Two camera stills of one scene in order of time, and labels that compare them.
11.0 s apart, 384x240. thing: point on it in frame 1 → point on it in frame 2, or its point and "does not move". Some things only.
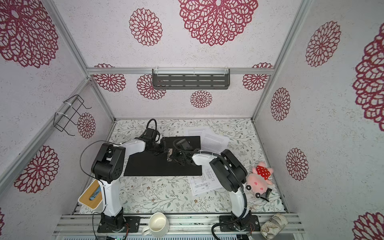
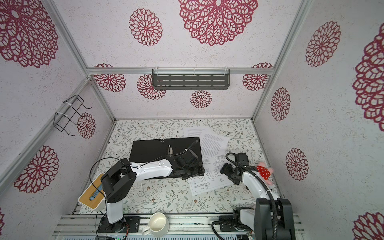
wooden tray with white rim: x=92 y=196 does not move
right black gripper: x=175 y=152 → x=226 y=168
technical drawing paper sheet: x=208 y=182 does not move
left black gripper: x=162 y=150 → x=197 y=172
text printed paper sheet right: x=211 y=141 does not move
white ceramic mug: x=159 y=225 does not move
